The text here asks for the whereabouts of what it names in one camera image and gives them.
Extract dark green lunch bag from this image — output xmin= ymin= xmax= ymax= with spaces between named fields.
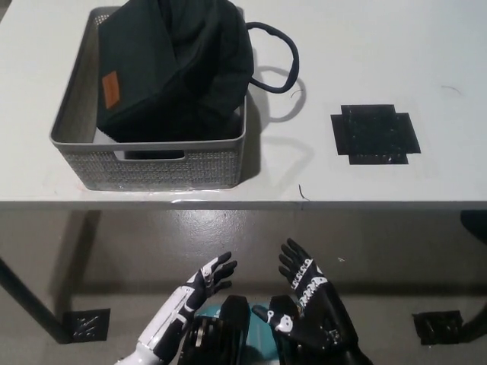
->
xmin=94 ymin=0 xmax=301 ymax=144

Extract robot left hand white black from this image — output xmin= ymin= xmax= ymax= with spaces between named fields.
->
xmin=138 ymin=249 xmax=239 ymax=357

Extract black table leg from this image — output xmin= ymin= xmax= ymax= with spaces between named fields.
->
xmin=461 ymin=298 xmax=487 ymax=336
xmin=0 ymin=256 xmax=72 ymax=344

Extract black tape patch on table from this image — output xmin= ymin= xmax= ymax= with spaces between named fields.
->
xmin=329 ymin=103 xmax=422 ymax=167

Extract robot right hand white black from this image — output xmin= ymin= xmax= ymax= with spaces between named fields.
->
xmin=252 ymin=237 xmax=359 ymax=354

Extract robot body black teal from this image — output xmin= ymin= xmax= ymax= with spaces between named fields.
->
xmin=178 ymin=294 xmax=305 ymax=365

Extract black rounded object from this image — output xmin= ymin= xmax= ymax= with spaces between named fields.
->
xmin=460 ymin=210 xmax=487 ymax=245

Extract grey perforated plastic basket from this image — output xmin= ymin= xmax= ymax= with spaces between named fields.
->
xmin=48 ymin=5 xmax=249 ymax=192

